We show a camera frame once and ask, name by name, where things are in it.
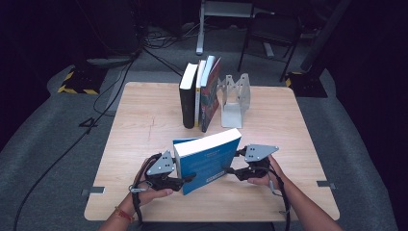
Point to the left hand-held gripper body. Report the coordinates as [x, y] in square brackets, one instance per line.
[162, 166]

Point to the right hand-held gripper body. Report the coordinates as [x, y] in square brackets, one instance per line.
[258, 152]

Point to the blue book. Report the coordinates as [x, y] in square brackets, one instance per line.
[205, 160]

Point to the white expandable metal book rack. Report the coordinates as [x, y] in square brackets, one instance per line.
[231, 115]

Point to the black book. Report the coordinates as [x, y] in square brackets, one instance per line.
[188, 102]

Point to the red book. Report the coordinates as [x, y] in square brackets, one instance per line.
[210, 99]

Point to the person's right hand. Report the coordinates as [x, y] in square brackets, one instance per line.
[275, 176]

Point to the person's left hand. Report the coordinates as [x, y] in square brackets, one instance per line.
[147, 197]

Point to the black stand base striped edge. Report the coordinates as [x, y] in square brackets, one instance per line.
[308, 85]
[80, 82]

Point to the black chair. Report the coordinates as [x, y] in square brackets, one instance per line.
[272, 29]

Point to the white desk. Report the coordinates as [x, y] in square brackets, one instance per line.
[221, 8]

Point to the grey metal table bracket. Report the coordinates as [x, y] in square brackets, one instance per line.
[93, 191]
[325, 184]

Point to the dark slanted stand post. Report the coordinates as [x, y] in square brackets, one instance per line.
[324, 35]

